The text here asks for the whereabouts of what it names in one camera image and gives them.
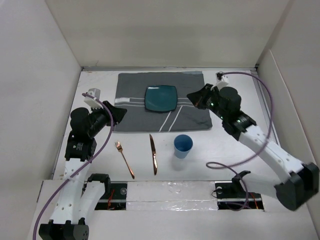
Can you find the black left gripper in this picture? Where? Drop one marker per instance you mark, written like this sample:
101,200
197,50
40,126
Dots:
117,113

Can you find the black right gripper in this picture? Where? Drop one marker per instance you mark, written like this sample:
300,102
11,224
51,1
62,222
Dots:
198,98

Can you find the copper fork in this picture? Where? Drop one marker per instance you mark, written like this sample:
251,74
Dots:
120,150

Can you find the grey striped placemat cloth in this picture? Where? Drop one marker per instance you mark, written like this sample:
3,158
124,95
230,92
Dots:
130,95

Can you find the teal square plate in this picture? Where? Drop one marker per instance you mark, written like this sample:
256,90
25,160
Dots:
161,98

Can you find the blue plastic cup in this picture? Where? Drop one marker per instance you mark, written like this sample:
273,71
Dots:
182,145

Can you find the copper knife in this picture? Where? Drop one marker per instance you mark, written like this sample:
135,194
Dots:
153,151

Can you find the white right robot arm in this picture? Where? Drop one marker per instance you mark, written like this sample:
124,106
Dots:
296,182

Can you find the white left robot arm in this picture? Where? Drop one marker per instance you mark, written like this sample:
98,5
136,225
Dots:
78,195

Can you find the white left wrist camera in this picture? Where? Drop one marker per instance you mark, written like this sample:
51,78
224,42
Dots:
91,98

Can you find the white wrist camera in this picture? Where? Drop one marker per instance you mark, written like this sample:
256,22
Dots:
221,80
91,98

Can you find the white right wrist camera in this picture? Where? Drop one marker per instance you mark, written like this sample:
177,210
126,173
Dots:
221,80

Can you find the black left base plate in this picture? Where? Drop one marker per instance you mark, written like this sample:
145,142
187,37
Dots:
116,200

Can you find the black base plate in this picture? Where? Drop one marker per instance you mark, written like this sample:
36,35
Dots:
229,198
116,200

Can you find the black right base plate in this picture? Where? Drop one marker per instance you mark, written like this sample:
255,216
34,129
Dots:
229,198

